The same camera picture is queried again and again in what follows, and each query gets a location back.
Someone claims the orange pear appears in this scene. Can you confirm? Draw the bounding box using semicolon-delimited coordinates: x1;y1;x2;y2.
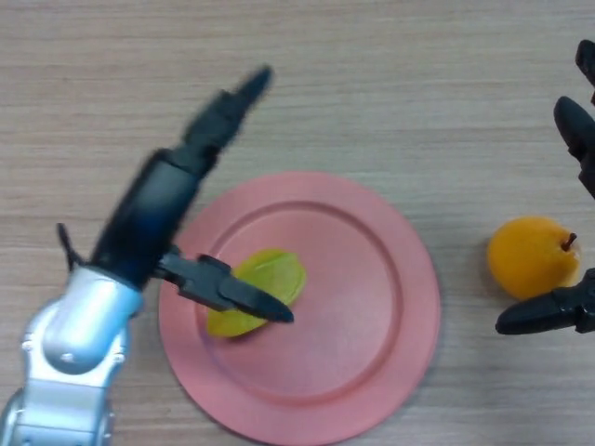
486;216;581;300

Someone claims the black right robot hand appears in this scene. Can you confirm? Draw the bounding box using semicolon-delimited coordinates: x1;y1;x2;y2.
495;39;595;336

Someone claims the yellow starfruit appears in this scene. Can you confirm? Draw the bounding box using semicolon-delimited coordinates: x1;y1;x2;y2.
205;248;308;340

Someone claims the pink round plate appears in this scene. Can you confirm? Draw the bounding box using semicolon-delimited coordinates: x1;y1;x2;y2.
157;171;442;446

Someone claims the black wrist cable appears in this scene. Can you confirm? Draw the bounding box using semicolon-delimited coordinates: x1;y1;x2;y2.
56;222;87;270

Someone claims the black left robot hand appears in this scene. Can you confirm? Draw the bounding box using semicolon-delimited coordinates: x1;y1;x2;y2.
87;64;296;326

